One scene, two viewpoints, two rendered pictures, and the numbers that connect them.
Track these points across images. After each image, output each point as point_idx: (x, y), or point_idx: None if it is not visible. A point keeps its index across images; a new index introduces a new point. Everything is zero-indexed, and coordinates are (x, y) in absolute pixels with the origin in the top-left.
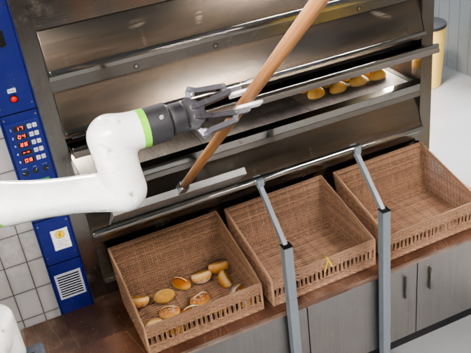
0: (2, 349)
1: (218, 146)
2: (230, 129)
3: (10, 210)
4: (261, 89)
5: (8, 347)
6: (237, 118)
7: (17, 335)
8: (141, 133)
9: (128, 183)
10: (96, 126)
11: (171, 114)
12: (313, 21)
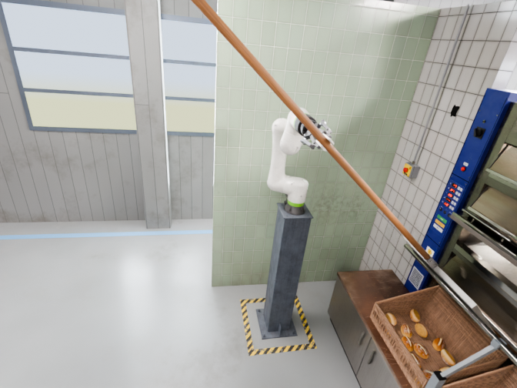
0: (285, 186)
1: (372, 201)
2: (351, 178)
3: None
4: (307, 128)
5: (288, 190)
6: (310, 144)
7: (295, 192)
8: (293, 120)
9: (282, 137)
10: None
11: None
12: (241, 55)
